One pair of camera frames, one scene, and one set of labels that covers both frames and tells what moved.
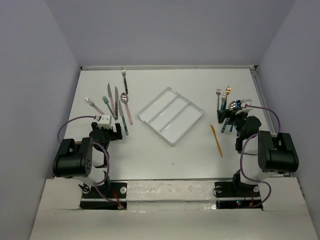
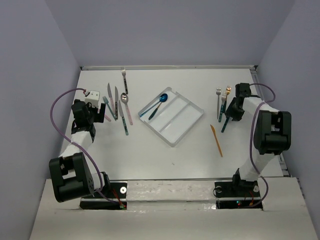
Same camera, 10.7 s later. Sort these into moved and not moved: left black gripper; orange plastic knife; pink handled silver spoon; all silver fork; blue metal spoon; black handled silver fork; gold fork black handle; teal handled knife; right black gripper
Moved: left black gripper; blue metal spoon; right black gripper
Not moved: teal handled knife; all silver fork; black handled silver fork; gold fork black handle; orange plastic knife; pink handled silver spoon
